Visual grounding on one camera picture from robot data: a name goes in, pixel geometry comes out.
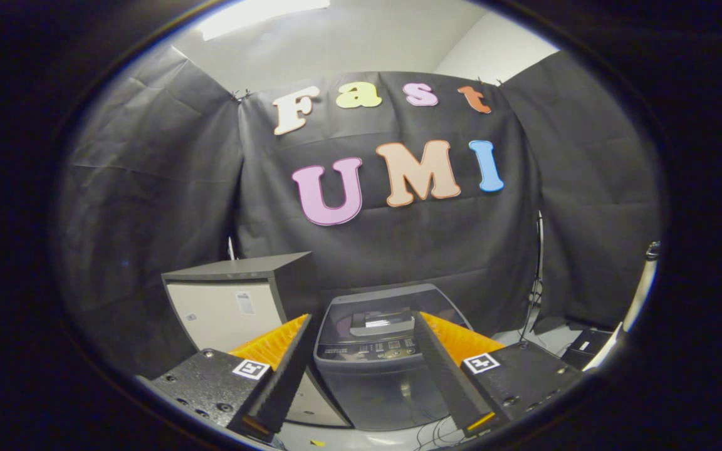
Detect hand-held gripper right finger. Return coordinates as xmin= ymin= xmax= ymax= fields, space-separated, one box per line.
xmin=412 ymin=311 xmax=585 ymax=439

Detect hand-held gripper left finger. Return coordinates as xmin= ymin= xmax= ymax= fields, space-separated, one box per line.
xmin=139 ymin=313 xmax=315 ymax=443

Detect grey washing machine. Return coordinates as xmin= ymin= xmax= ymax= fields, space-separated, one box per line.
xmin=313 ymin=332 xmax=462 ymax=432

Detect white and grey cabinet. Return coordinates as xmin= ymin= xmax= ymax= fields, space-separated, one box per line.
xmin=162 ymin=252 xmax=352 ymax=428

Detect black light stand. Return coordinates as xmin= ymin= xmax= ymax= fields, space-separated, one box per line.
xmin=521 ymin=210 xmax=547 ymax=342

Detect black box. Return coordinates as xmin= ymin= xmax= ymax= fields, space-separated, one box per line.
xmin=562 ymin=327 xmax=614 ymax=370

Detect white pole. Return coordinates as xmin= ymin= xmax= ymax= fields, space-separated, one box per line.
xmin=583 ymin=241 xmax=661 ymax=371

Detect black backdrop cloth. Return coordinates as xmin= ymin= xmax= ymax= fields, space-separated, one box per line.
xmin=54 ymin=44 xmax=662 ymax=380

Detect black floor cables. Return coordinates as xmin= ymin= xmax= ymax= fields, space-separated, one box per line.
xmin=414 ymin=417 xmax=463 ymax=449

